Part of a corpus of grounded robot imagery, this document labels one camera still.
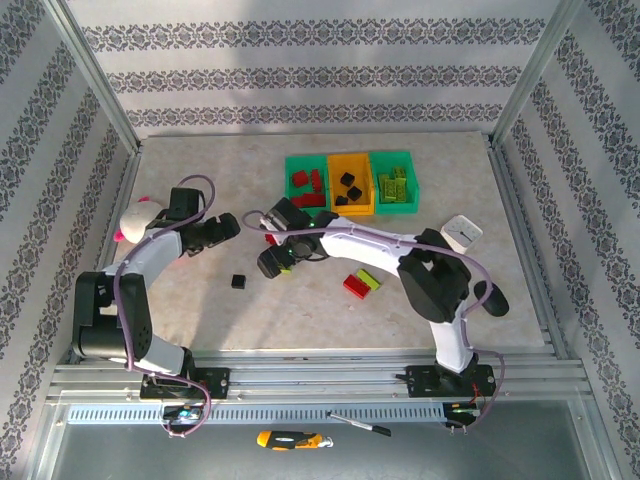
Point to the black lego brick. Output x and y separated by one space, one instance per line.
355 193
341 201
238 281
347 179

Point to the white square alarm clock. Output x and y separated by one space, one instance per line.
462 231

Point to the aluminium frame post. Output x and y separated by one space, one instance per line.
533 75
95 75

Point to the green plastic storage bin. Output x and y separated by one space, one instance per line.
288 175
400 207

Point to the long aluminium mounting rail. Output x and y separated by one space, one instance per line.
320 380

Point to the small electronics board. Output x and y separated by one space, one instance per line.
462 410
182 414

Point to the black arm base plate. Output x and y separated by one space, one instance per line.
425 382
217 382

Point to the yellow plastic storage bin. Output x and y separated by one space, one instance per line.
360 170

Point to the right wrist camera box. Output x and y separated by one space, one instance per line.
287 212

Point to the aluminium side rail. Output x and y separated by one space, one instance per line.
510 200
129 170

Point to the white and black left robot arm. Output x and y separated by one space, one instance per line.
100 320

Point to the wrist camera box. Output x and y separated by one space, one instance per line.
185 202
287 212

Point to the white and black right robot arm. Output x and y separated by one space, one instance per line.
435 285

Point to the black marker pen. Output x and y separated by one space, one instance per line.
380 429

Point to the lime green lego brick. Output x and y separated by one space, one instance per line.
401 190
386 189
286 271
399 174
369 280

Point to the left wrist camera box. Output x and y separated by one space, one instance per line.
185 202

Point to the orange utility knife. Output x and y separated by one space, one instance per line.
285 440

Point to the white pink green plush toy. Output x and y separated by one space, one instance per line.
135 222

